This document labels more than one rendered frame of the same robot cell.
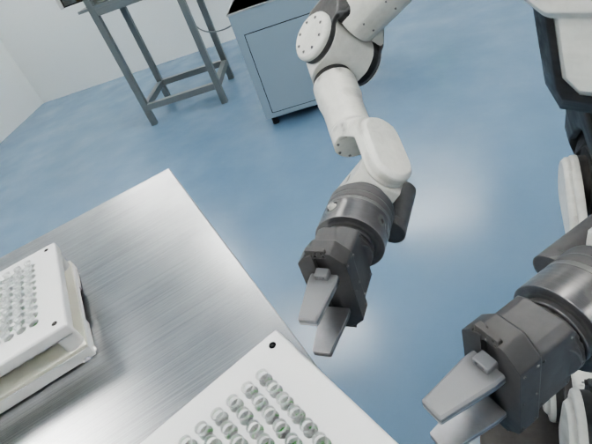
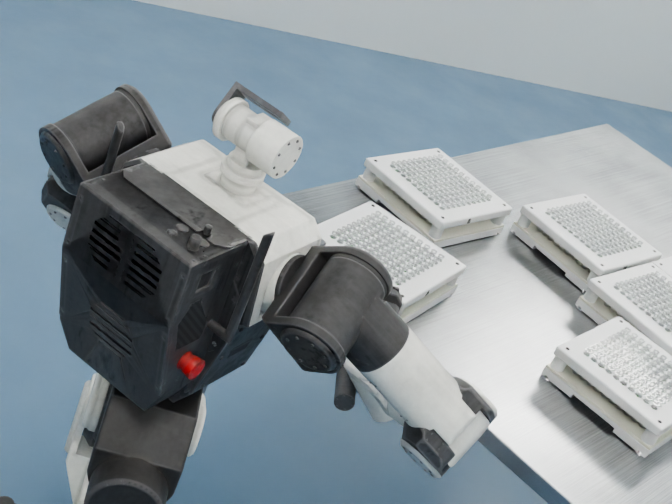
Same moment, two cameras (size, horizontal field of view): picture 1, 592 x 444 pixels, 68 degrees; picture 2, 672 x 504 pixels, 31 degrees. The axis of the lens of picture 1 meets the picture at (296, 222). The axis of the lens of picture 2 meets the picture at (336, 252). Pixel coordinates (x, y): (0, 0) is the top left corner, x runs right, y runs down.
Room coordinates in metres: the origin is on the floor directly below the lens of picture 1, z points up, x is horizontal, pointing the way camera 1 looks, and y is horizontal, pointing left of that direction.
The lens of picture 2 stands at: (1.64, -1.30, 2.05)
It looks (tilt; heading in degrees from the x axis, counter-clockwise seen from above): 30 degrees down; 138
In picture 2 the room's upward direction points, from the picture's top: 23 degrees clockwise
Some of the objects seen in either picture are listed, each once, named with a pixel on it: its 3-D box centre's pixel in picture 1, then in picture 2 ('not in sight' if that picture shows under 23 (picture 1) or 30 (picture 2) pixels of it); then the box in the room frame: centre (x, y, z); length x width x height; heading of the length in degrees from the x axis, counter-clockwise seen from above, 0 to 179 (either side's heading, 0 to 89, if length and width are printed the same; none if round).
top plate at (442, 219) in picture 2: not in sight; (438, 186); (-0.07, 0.41, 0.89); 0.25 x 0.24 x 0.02; 13
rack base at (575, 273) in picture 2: not in sight; (582, 250); (0.10, 0.74, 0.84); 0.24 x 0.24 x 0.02; 12
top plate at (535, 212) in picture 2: not in sight; (591, 233); (0.10, 0.74, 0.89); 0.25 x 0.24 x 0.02; 12
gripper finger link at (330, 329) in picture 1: (330, 332); not in sight; (0.32, 0.01, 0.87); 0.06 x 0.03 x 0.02; 147
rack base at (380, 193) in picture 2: not in sight; (430, 204); (-0.07, 0.41, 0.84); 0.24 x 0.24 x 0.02; 13
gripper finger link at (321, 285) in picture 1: (315, 295); not in sight; (0.32, 0.01, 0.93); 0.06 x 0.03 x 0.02; 147
